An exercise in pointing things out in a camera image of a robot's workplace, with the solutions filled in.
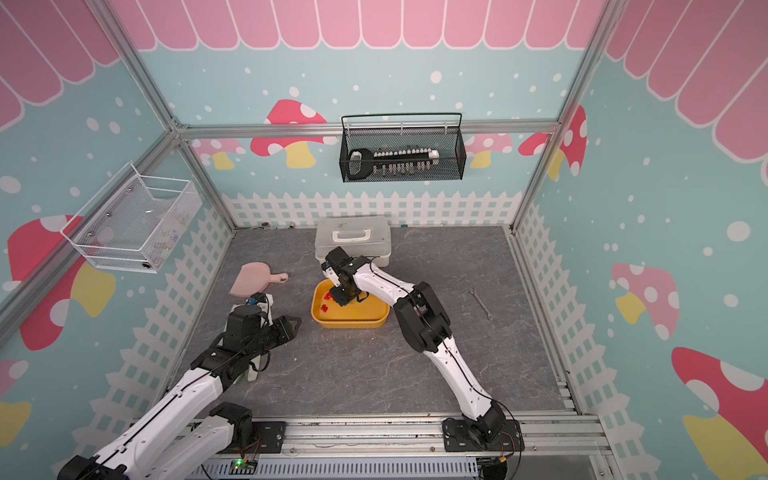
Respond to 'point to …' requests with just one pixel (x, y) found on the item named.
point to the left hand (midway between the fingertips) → (297, 327)
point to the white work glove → (265, 302)
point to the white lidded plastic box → (367, 236)
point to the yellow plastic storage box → (369, 313)
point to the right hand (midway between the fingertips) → (343, 296)
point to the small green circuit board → (242, 467)
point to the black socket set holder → (363, 162)
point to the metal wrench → (488, 315)
